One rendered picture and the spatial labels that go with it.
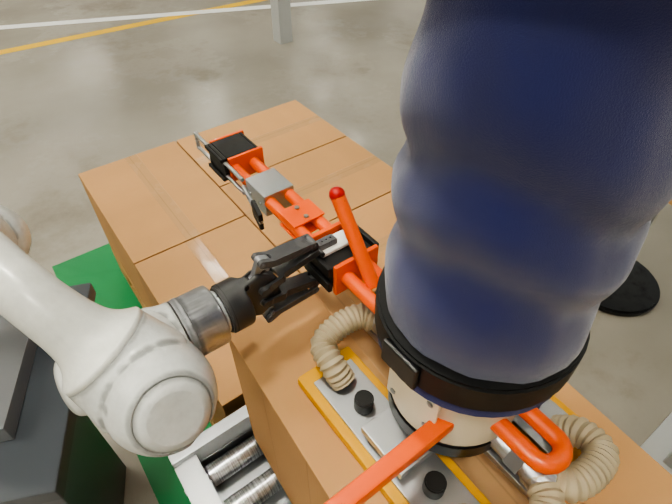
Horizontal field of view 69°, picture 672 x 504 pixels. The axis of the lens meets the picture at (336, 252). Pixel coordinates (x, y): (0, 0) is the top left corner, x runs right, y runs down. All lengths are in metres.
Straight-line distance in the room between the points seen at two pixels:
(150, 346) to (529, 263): 0.34
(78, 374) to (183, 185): 1.46
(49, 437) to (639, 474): 0.98
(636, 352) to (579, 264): 1.93
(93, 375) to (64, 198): 2.56
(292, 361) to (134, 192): 1.27
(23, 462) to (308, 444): 0.58
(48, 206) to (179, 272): 1.53
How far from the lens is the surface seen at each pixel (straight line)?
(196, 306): 0.66
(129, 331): 0.50
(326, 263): 0.72
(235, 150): 0.97
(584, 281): 0.40
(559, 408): 0.80
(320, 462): 0.72
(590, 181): 0.33
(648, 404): 2.18
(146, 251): 1.68
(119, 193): 1.96
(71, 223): 2.83
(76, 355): 0.51
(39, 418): 1.15
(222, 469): 1.20
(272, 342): 0.82
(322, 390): 0.74
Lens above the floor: 1.64
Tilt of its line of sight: 45 degrees down
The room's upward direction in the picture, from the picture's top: straight up
